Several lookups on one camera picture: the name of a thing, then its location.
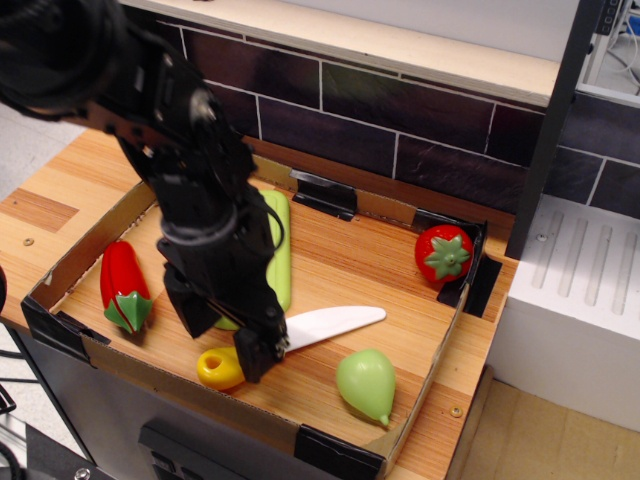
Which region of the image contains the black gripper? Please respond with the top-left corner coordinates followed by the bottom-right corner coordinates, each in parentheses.
top-left (158, 199), bottom-right (290, 383)

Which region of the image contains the yellow handled white toy knife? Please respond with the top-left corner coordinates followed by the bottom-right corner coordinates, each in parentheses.
top-left (196, 306), bottom-right (387, 391)

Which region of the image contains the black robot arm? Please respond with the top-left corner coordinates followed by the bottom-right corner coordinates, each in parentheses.
top-left (1, 1), bottom-right (288, 383)

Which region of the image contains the green plastic cutting board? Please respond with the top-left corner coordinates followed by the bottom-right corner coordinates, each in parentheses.
top-left (213, 190), bottom-right (292, 326)

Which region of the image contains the cardboard fence with black tape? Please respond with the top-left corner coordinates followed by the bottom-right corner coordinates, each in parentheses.
top-left (26, 135), bottom-right (513, 479)

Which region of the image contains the red toy chili pepper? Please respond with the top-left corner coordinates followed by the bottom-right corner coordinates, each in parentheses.
top-left (100, 241), bottom-right (153, 334)

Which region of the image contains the green toy pear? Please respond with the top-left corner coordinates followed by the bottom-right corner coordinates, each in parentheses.
top-left (336, 349), bottom-right (396, 427)

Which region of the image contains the red toy strawberry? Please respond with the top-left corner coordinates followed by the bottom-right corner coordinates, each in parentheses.
top-left (414, 224), bottom-right (474, 283)

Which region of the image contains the white foam block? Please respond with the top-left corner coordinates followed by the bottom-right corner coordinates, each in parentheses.
top-left (488, 196), bottom-right (639, 430)

